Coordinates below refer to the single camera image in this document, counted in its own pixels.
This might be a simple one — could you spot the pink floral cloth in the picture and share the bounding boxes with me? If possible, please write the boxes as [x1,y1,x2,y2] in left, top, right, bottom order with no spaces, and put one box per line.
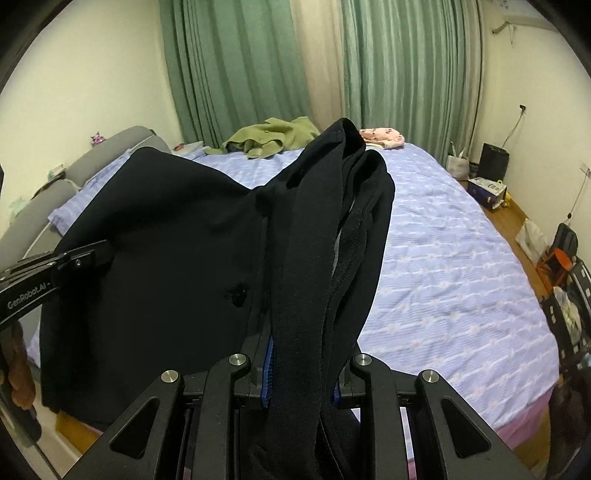
[359,127,406,151]

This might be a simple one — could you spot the white tote bag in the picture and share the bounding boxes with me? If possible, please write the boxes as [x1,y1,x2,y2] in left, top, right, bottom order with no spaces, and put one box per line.
[445,142,472,182]

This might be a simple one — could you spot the orange stool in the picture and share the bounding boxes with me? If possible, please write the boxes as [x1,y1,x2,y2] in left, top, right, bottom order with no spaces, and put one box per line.
[537,223,581,288]

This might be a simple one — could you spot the white air conditioner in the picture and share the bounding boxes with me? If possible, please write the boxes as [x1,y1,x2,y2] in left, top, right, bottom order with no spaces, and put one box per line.
[489,0,555,34]

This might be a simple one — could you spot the black pants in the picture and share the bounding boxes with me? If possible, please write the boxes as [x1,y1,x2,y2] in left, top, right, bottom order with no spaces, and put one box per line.
[39,117,396,480]

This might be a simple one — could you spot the grey padded headboard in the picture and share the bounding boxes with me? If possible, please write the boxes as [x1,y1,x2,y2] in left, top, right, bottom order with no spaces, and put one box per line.
[0,126,172,260]

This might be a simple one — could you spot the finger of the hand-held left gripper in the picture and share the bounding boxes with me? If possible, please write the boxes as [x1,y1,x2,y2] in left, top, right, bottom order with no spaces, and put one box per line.
[50,240,114,283]

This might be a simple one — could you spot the olive green garment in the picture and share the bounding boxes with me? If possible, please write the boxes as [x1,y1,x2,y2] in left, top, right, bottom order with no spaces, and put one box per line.
[204,116,321,160]

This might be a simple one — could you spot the black storage shelf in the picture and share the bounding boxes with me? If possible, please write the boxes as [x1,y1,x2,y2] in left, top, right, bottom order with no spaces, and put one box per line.
[540,257,591,372]

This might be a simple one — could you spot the blue cardboard box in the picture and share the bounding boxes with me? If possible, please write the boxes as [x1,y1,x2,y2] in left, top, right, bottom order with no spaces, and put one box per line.
[466,178,507,209]

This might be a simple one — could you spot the white plastic bag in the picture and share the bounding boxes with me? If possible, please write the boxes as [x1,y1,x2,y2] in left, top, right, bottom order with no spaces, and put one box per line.
[515,218,549,265]

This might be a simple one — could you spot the person's left hand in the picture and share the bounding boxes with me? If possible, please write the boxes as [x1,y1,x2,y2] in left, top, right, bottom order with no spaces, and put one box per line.
[0,318,38,412]

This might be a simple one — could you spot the bed with lavender striped sheet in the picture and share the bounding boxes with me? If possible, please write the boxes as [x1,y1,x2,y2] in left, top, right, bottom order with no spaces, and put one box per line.
[25,138,561,446]

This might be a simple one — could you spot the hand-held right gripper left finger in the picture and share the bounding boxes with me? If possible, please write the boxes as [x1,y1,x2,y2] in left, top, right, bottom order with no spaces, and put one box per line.
[76,331,277,480]

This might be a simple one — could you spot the green curtain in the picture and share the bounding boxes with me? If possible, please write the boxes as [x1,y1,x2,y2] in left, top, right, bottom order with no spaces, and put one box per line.
[339,0,482,163]
[158,0,309,149]

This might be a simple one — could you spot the black speaker box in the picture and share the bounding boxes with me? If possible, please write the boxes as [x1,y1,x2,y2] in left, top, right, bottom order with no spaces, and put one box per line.
[479,142,511,182]

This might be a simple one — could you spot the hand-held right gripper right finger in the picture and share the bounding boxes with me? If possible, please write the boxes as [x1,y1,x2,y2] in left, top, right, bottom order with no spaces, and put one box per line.
[331,340,540,480]

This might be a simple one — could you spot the plugged wall cable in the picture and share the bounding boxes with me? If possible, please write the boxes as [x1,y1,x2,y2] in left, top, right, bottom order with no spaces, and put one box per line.
[502,104,528,149]

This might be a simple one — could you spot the hanging wall cable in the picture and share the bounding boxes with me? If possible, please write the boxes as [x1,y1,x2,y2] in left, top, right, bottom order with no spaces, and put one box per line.
[567,167,591,223]

